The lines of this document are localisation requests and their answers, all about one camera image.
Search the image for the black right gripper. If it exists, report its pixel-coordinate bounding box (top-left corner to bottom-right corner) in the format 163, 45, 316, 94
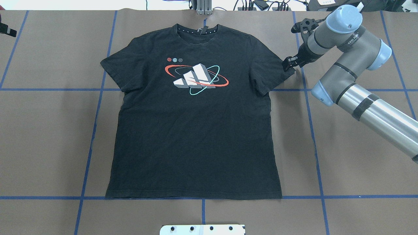
282, 46, 314, 72

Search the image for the black graphic t-shirt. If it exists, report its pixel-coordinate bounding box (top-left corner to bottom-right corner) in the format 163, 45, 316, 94
100, 24, 294, 200

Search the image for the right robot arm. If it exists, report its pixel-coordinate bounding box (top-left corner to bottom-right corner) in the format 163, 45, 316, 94
282, 5, 418, 163

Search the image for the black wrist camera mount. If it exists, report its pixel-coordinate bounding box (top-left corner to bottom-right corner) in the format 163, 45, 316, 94
291, 18, 325, 35

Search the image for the aluminium frame post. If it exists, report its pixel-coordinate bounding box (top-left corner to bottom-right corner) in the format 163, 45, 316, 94
192, 0, 213, 15

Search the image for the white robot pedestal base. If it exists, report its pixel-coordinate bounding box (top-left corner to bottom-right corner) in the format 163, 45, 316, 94
159, 224, 246, 235

